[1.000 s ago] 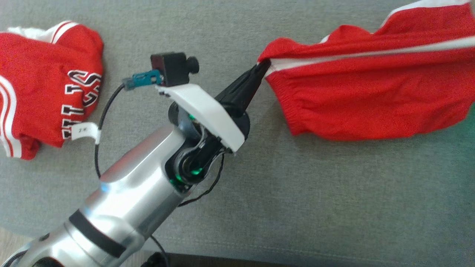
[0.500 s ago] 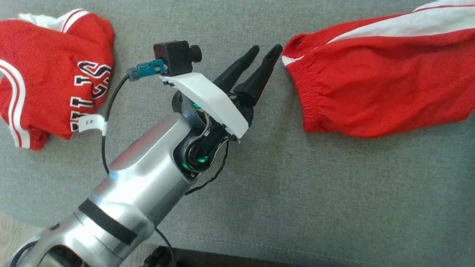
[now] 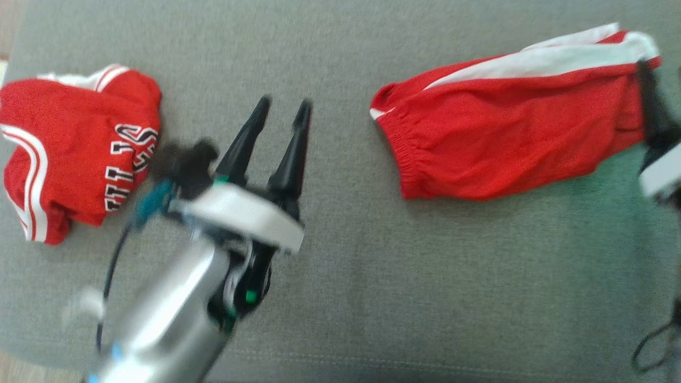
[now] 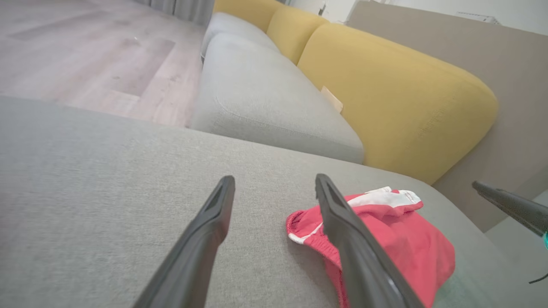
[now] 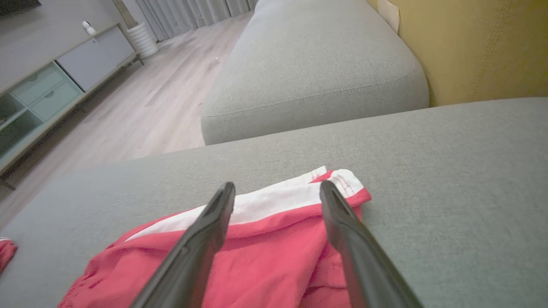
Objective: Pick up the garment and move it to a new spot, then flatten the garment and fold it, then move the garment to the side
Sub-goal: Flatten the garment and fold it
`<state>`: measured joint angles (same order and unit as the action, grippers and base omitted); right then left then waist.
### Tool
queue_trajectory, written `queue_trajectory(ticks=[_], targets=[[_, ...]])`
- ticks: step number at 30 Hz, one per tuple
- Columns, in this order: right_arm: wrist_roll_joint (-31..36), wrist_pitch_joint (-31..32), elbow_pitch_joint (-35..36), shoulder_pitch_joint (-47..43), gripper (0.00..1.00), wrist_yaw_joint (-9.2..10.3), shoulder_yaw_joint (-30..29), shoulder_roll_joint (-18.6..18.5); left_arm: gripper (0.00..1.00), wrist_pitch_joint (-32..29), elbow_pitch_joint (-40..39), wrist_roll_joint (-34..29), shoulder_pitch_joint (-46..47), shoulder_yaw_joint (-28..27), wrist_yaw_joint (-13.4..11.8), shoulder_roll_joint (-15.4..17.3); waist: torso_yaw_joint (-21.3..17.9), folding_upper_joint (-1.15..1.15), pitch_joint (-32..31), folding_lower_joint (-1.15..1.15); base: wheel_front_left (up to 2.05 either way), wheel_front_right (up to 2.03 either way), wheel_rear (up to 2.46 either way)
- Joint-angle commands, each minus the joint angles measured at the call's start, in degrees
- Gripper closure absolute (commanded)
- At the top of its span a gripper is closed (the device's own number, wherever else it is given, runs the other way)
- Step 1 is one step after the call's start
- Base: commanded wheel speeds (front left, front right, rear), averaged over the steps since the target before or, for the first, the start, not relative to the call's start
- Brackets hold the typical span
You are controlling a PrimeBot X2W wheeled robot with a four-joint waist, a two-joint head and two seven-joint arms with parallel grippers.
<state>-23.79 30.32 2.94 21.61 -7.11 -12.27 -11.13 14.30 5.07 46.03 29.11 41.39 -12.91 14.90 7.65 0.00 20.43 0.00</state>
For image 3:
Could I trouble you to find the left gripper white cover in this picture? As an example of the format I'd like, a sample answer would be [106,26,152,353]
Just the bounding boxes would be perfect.
[184,96,313,320]

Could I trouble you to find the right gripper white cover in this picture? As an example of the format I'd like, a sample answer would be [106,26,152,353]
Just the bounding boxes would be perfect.
[636,61,681,208]

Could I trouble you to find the red shorts white stripes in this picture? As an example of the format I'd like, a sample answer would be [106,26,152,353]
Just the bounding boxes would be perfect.
[370,22,663,202]

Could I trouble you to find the red basketball jersey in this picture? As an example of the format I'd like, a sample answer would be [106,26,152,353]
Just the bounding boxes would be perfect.
[0,64,163,245]

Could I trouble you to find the grey sofa seat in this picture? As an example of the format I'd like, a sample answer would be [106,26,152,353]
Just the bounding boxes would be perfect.
[0,0,681,383]

